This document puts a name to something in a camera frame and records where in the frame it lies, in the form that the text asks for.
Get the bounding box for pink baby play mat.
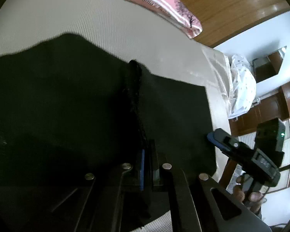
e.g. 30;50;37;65
63;0;203;38

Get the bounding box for wooden headboard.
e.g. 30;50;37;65
157;0;290;47

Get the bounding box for white dotted blanket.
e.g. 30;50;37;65
228;54;257;120

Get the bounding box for black pants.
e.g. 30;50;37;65
0;32;218;230

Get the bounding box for dark framed wall panel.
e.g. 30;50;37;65
252;46;287;83

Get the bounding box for person's right hand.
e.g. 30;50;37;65
234;174;267;213

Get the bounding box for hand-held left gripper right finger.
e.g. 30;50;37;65
148;139;273;232

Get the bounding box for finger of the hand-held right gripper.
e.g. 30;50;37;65
207;128;254;161

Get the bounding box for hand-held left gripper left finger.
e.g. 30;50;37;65
74;147;146;232

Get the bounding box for brown wooden cabinet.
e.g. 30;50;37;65
228;81;290;138

